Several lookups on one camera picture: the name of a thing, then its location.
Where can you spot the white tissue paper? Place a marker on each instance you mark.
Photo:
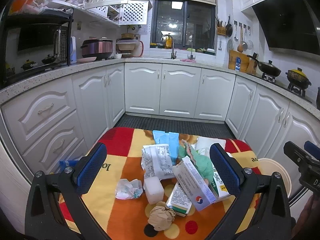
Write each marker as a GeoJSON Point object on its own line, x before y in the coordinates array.
{"type": "Point", "coordinates": [207, 142]}

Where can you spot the person's right hand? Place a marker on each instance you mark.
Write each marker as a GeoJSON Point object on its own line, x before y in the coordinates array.
{"type": "Point", "coordinates": [310, 212]}

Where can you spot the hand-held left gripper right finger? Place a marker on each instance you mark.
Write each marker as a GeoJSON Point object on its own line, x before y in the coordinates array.
{"type": "Point", "coordinates": [225, 171]}

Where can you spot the green and white carton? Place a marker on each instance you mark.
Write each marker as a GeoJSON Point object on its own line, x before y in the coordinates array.
{"type": "Point", "coordinates": [178, 201]}

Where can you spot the black range hood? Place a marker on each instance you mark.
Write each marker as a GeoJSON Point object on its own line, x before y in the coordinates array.
{"type": "Point", "coordinates": [287, 22]}

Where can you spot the yellow oil bottle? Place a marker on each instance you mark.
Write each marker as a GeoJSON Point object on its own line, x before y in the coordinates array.
{"type": "Point", "coordinates": [169, 42]}

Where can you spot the yellow lidded pot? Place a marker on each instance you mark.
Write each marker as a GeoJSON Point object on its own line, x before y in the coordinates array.
{"type": "Point", "coordinates": [298, 76]}

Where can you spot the dish rack with bowls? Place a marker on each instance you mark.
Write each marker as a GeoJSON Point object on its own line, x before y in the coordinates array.
{"type": "Point", "coordinates": [127, 47]}

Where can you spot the metal ladle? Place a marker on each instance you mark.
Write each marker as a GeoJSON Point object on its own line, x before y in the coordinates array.
{"type": "Point", "coordinates": [236, 38]}

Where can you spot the white base cabinets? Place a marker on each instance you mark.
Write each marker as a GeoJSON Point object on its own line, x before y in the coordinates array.
{"type": "Point", "coordinates": [180, 90]}

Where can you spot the wooden chopstick holder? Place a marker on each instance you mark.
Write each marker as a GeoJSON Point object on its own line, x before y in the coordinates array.
{"type": "Point", "coordinates": [220, 30]}

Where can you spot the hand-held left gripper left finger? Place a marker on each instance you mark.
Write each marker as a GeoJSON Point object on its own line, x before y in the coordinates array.
{"type": "Point", "coordinates": [92, 170]}

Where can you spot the small metal tap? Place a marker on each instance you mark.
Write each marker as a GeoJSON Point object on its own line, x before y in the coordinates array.
{"type": "Point", "coordinates": [191, 55]}

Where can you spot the crumpled clear plastic wrapper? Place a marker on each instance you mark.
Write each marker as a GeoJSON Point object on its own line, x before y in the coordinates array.
{"type": "Point", "coordinates": [128, 189]}

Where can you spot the wooden knife block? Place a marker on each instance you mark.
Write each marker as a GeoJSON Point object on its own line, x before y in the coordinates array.
{"type": "Point", "coordinates": [253, 66]}

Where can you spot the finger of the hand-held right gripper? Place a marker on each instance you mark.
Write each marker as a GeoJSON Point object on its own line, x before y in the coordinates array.
{"type": "Point", "coordinates": [313, 149]}
{"type": "Point", "coordinates": [296, 153]}

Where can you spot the blue plastic item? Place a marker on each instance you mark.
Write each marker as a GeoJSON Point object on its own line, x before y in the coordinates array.
{"type": "Point", "coordinates": [67, 165]}

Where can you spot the blue plastic packet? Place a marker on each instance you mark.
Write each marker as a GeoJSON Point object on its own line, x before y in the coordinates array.
{"type": "Point", "coordinates": [166, 140]}

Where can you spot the wooden spoon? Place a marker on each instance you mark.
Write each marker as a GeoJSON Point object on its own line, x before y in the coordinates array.
{"type": "Point", "coordinates": [240, 47]}

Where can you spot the beige round bin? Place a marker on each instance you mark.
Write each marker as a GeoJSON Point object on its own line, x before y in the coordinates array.
{"type": "Point", "coordinates": [275, 168]}

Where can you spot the black microwave oven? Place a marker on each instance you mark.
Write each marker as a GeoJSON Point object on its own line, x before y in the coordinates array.
{"type": "Point", "coordinates": [32, 40]}
{"type": "Point", "coordinates": [70, 30]}

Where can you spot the plastic bags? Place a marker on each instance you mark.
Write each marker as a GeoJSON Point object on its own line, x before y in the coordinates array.
{"type": "Point", "coordinates": [27, 3]}

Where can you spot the brown crumpled paper ball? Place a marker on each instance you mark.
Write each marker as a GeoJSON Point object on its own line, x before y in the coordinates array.
{"type": "Point", "coordinates": [161, 216]}

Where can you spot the black wok with lid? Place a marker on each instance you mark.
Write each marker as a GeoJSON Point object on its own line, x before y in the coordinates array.
{"type": "Point", "coordinates": [270, 68]}

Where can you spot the metal kitchen faucet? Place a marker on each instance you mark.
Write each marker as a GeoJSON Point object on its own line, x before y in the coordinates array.
{"type": "Point", "coordinates": [173, 52]}

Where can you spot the pink plate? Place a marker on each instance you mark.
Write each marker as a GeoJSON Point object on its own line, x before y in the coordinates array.
{"type": "Point", "coordinates": [86, 60]}

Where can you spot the black hanging pan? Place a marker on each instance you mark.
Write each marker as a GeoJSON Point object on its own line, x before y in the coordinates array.
{"type": "Point", "coordinates": [229, 30]}

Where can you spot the white printed packet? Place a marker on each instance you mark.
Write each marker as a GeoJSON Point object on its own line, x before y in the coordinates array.
{"type": "Point", "coordinates": [157, 162]}

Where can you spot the white foam block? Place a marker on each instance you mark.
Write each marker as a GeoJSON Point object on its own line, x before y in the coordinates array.
{"type": "Point", "coordinates": [154, 190]}

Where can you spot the blue and white box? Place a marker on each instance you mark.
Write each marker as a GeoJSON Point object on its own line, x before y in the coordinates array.
{"type": "Point", "coordinates": [238, 63]}

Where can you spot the white green-print package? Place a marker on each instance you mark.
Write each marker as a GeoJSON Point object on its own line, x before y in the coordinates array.
{"type": "Point", "coordinates": [221, 188]}

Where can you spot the colourful printed blanket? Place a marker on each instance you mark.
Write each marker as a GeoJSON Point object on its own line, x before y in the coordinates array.
{"type": "Point", "coordinates": [125, 160]}

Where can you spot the pink cloth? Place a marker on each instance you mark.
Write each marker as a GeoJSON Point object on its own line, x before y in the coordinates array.
{"type": "Point", "coordinates": [187, 60]}

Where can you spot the pink rice cooker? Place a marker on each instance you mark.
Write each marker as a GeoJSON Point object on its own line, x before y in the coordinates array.
{"type": "Point", "coordinates": [97, 48]}

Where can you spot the dark kitchen window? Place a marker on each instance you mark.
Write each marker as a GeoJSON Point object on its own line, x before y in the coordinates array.
{"type": "Point", "coordinates": [197, 25]}

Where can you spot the white carton red-blue emblem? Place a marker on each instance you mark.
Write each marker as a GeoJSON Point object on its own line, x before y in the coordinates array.
{"type": "Point", "coordinates": [192, 182]}

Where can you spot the gas stove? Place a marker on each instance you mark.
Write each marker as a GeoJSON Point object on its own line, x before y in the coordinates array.
{"type": "Point", "coordinates": [295, 88]}

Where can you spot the dark ribbed floor mat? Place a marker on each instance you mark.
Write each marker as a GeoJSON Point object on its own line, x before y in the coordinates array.
{"type": "Point", "coordinates": [175, 125]}

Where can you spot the wooden cutting board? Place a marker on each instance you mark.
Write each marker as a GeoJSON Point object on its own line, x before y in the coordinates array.
{"type": "Point", "coordinates": [232, 60]}

